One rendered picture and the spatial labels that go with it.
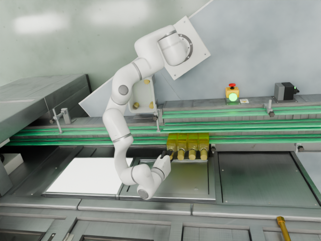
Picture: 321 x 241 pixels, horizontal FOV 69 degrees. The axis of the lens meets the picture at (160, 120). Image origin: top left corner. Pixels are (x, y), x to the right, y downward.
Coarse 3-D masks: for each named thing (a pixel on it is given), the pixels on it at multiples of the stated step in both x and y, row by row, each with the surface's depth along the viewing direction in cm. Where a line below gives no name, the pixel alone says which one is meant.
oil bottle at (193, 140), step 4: (196, 132) 134; (188, 136) 131; (192, 136) 130; (196, 136) 130; (188, 140) 127; (192, 140) 127; (196, 140) 126; (188, 144) 124; (192, 144) 123; (196, 144) 123; (188, 148) 124; (196, 148) 123; (196, 152) 125
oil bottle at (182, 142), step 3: (180, 135) 133; (183, 135) 133; (186, 135) 132; (180, 138) 130; (183, 138) 130; (186, 138) 130; (177, 141) 128; (180, 141) 127; (183, 141) 127; (186, 141) 127; (177, 144) 125; (180, 144) 125; (183, 144) 124; (186, 144) 125; (177, 147) 125; (180, 147) 124; (183, 147) 124; (186, 147) 125; (177, 150) 126; (186, 150) 125
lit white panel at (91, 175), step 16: (80, 160) 149; (96, 160) 147; (112, 160) 145; (128, 160) 143; (64, 176) 135; (80, 176) 133; (96, 176) 131; (112, 176) 130; (80, 192) 121; (96, 192) 119; (112, 192) 118
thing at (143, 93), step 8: (136, 88) 148; (144, 88) 147; (152, 88) 139; (136, 96) 150; (144, 96) 149; (152, 96) 141; (128, 104) 146; (144, 104) 152; (136, 112) 147; (144, 112) 146
